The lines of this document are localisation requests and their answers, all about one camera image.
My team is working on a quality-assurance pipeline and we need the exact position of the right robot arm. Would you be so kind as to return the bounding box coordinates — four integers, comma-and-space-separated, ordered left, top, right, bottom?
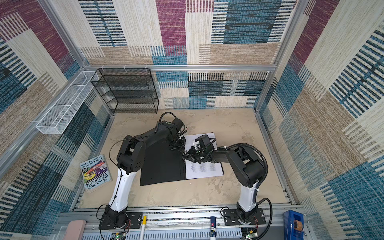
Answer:
183, 143, 273, 240

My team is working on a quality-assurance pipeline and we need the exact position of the white yellow marker pen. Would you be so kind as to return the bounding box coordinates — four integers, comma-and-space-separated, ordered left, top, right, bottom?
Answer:
139, 216, 147, 240

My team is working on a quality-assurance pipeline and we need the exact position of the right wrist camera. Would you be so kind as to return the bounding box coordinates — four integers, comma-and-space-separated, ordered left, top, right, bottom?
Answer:
193, 134, 216, 149

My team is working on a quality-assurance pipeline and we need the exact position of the pink object at edge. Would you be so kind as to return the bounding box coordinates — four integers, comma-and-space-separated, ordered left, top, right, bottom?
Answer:
63, 220, 86, 240

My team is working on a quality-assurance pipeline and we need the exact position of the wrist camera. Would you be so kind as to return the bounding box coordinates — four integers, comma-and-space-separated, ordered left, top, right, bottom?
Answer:
193, 134, 216, 149
172, 118, 184, 132

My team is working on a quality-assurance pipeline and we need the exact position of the blue glue stick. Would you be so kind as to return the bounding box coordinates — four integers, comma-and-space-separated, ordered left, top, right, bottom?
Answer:
210, 216, 217, 240

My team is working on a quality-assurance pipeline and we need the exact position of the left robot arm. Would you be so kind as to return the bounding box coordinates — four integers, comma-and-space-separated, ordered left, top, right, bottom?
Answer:
99, 112, 188, 230

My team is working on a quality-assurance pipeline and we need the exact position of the printed paper sheet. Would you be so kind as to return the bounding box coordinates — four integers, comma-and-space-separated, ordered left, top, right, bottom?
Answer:
185, 135, 224, 180

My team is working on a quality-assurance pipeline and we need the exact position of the orange folder black inside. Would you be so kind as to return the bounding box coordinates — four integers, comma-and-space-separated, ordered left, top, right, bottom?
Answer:
140, 140, 187, 187

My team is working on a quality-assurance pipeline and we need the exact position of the blue box with tape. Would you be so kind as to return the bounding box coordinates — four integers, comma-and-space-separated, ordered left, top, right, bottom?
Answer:
284, 210, 304, 240

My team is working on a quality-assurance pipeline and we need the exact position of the colourful children's book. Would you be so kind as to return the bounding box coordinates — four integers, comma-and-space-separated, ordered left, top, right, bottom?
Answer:
80, 155, 112, 192

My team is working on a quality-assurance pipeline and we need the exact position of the black wire mesh shelf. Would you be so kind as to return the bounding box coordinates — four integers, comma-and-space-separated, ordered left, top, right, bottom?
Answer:
91, 68, 159, 114

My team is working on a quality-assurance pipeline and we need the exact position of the white wire mesh basket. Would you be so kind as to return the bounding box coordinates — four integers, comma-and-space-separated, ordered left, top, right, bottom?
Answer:
36, 71, 95, 135

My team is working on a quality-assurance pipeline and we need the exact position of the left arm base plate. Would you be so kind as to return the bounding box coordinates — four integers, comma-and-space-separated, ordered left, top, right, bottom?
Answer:
99, 212, 143, 230

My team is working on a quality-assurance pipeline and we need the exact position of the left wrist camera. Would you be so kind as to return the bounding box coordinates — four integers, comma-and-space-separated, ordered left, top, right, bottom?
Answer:
172, 118, 184, 132

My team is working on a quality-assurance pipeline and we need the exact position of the green circuit board right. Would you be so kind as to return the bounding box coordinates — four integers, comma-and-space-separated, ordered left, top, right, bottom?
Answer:
242, 232, 258, 240

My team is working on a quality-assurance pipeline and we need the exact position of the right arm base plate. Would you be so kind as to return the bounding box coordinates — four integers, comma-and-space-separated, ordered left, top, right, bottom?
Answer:
221, 208, 267, 226

